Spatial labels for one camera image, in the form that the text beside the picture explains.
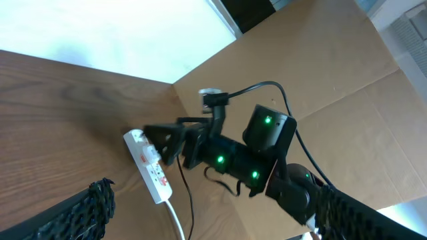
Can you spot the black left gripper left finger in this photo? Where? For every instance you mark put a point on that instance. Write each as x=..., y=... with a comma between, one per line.
x=80, y=217

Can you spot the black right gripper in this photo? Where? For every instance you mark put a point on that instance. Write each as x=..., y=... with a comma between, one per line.
x=201, y=141

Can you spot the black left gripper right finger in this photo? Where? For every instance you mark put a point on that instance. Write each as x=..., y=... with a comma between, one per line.
x=339, y=216

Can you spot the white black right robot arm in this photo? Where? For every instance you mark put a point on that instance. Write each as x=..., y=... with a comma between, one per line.
x=259, y=162

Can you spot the white power strip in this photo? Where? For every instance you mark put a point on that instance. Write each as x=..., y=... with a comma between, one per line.
x=147, y=160

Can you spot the brown cardboard sheet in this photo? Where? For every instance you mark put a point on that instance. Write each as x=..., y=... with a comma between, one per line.
x=360, y=119

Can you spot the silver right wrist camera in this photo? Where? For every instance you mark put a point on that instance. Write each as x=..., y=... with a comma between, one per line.
x=209, y=98

